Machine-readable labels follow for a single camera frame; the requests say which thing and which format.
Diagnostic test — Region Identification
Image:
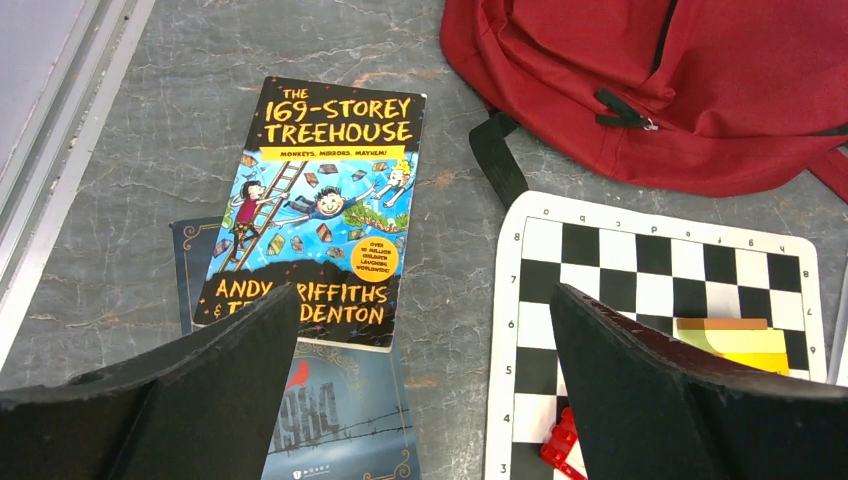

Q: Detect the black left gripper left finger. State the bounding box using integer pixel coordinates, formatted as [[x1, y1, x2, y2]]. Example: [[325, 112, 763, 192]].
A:
[[1, 286, 300, 479]]

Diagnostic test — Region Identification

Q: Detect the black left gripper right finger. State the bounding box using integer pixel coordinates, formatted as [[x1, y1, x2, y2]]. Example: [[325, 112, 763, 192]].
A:
[[549, 283, 847, 479]]

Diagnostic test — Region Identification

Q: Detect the red backpack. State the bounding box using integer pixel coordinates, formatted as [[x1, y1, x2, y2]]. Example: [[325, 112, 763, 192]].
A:
[[440, 1, 847, 205]]

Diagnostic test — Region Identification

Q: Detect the red toy block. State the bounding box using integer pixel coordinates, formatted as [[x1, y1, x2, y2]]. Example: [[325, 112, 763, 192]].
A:
[[540, 407, 588, 480]]

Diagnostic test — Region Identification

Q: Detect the yellow sticky notes pad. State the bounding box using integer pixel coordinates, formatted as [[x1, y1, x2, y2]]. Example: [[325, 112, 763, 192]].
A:
[[674, 317, 790, 376]]

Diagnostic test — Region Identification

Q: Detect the dark blue 1984 book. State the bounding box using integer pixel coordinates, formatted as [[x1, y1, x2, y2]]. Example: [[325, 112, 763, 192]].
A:
[[171, 217, 421, 479]]

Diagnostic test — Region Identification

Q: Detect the black white chessboard mat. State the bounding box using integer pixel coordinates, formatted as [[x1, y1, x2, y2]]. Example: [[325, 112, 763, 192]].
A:
[[484, 191, 827, 479]]

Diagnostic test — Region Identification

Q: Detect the treehouse paperback book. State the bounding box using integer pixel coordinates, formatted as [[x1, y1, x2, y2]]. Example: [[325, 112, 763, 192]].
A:
[[192, 76, 427, 352]]

